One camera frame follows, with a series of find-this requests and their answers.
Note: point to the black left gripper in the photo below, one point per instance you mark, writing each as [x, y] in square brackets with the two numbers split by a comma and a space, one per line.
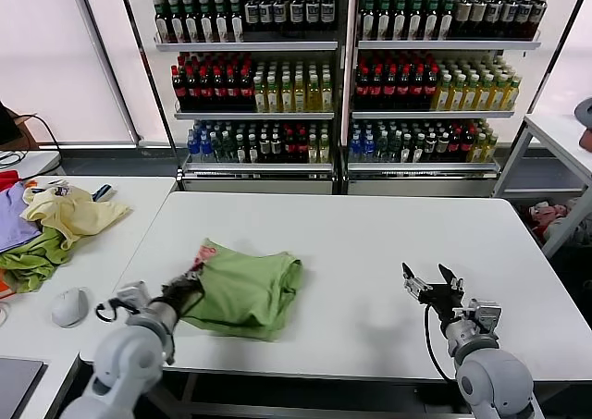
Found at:
[182, 296]

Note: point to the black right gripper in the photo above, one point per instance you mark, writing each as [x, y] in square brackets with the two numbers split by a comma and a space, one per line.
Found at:
[444, 301]

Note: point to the light green t-shirt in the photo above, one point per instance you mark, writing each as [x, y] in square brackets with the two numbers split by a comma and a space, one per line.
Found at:
[250, 289]

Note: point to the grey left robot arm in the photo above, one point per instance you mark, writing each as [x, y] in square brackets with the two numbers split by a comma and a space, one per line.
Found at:
[129, 354]

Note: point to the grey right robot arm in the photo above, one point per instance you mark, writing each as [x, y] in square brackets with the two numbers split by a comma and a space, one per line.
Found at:
[490, 382]

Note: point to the person grey sleeve forearm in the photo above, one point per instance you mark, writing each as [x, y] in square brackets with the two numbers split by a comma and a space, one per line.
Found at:
[586, 114]

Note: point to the person hand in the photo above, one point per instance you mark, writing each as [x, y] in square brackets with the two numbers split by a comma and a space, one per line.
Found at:
[587, 140]

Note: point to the blue white striped cloth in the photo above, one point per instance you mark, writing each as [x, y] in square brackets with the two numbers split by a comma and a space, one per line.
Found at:
[104, 192]

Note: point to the white computer mouse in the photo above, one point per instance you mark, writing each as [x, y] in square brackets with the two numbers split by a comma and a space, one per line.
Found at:
[69, 308]

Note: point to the blue water bottle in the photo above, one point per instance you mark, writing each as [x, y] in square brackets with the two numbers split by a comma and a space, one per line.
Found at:
[368, 151]
[206, 151]
[355, 151]
[193, 151]

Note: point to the pink garment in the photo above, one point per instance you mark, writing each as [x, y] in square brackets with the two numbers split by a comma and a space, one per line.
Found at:
[548, 215]

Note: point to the dark green bottle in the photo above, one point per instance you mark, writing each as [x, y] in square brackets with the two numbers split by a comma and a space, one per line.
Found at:
[223, 151]
[395, 151]
[382, 151]

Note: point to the dark bottle beige label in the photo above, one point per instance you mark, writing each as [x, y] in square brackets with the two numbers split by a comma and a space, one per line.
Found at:
[431, 151]
[276, 151]
[478, 14]
[443, 151]
[464, 14]
[264, 151]

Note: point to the pale yellow t-shirt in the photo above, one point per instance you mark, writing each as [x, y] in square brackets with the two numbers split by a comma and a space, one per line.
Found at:
[78, 215]

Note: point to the dark bottle white cap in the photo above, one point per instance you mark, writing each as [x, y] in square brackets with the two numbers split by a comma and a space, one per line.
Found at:
[239, 151]
[407, 151]
[418, 151]
[252, 151]

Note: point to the red cap cola bottle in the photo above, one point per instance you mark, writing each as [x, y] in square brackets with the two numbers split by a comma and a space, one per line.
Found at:
[218, 90]
[289, 151]
[390, 88]
[362, 88]
[231, 90]
[455, 151]
[418, 88]
[404, 88]
[376, 88]
[301, 151]
[191, 90]
[205, 90]
[431, 88]
[467, 151]
[178, 90]
[245, 90]

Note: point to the yellow drink bottle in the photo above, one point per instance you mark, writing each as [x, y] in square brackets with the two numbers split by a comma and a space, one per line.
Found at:
[490, 151]
[478, 151]
[498, 96]
[470, 96]
[325, 151]
[443, 96]
[511, 96]
[313, 97]
[287, 97]
[326, 97]
[300, 97]
[260, 97]
[484, 96]
[313, 151]
[456, 96]
[273, 97]

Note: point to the grey white garment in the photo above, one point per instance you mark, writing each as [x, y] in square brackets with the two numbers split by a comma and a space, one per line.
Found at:
[580, 227]

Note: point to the crumpled olive green garment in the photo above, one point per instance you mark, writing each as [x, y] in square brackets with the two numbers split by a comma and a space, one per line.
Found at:
[32, 262]

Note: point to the orange and white item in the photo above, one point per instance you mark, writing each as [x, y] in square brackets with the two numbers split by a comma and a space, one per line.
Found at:
[4, 287]

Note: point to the purple garment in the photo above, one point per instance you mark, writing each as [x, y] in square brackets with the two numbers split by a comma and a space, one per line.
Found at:
[11, 220]

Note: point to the white metal side table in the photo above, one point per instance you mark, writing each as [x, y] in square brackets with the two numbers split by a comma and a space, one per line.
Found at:
[555, 127]

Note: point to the grey laptop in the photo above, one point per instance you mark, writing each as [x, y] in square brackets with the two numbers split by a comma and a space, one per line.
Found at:
[18, 386]

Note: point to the red garment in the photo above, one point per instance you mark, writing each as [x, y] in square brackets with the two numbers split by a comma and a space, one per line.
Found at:
[7, 181]

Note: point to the metal beverage shelf rack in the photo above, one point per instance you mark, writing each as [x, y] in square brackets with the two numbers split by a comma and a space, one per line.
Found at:
[245, 46]
[448, 45]

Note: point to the green cap juice bottle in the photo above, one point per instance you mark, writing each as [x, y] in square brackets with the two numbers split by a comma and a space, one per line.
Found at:
[368, 23]
[176, 26]
[237, 26]
[221, 26]
[384, 23]
[432, 23]
[190, 26]
[446, 23]
[206, 26]
[162, 26]
[399, 23]
[415, 23]

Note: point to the dark bottle white label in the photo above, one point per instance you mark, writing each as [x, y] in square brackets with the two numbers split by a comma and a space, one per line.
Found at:
[252, 14]
[509, 14]
[327, 14]
[524, 14]
[296, 14]
[266, 14]
[494, 14]
[312, 14]
[279, 14]
[538, 14]

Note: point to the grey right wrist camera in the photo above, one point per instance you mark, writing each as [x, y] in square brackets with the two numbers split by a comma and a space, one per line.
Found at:
[485, 316]

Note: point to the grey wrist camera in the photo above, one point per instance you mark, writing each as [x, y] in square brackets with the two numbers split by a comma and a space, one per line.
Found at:
[485, 316]
[134, 296]

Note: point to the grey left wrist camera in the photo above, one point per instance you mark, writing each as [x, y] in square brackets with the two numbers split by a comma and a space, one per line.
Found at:
[134, 296]

